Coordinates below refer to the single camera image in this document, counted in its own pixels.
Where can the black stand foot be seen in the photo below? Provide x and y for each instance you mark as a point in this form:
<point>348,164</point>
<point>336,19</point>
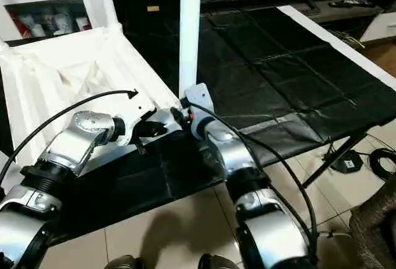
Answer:
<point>331,161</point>

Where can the white plastic table leg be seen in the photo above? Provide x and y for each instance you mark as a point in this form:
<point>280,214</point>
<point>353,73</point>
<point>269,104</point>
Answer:
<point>190,34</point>
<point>106,0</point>
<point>5,45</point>

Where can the grey woven basket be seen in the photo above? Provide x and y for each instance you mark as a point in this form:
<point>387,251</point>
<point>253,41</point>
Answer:
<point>377,232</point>

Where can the white cup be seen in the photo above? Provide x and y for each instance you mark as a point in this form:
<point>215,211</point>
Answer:
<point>82,25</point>

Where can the white plastic table top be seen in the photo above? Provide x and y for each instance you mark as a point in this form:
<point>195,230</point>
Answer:
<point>55,77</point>

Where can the black remote control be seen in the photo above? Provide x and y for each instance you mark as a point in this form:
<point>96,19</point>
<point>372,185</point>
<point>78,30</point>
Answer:
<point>351,2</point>

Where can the black work mat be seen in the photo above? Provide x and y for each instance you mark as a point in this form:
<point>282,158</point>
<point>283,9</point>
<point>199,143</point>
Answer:
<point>278,65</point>

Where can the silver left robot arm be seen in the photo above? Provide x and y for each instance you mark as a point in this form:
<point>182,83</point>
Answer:
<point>68,151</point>

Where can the black robot foot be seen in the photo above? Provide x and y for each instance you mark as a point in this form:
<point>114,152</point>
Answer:
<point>219,262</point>
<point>124,263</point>

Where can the tan label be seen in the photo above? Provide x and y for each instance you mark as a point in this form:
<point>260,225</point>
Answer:
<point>153,8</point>

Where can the black power adapter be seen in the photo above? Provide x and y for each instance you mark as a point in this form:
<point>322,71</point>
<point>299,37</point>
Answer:
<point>348,162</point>

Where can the red bottle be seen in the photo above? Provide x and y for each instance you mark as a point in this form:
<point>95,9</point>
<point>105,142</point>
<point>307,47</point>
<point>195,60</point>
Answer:
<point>21,26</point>

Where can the white bottle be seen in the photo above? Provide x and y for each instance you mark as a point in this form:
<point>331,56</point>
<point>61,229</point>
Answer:
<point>62,23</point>

